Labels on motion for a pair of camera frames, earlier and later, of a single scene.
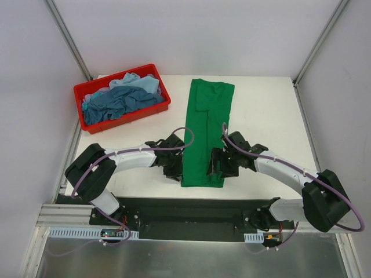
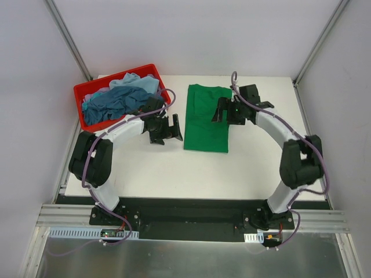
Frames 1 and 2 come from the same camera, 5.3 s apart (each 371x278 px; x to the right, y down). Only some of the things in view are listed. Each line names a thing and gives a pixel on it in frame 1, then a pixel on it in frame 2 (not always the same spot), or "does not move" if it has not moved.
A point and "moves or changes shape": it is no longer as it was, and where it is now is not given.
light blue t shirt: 149,83 does not move
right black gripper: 218,163 to 230,111
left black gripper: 173,169 to 163,130
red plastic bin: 82,90 does not move
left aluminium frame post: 52,7 does not move
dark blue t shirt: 116,101 does not move
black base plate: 192,218 does not move
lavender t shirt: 87,97 does not move
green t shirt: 209,108 moves or changes shape
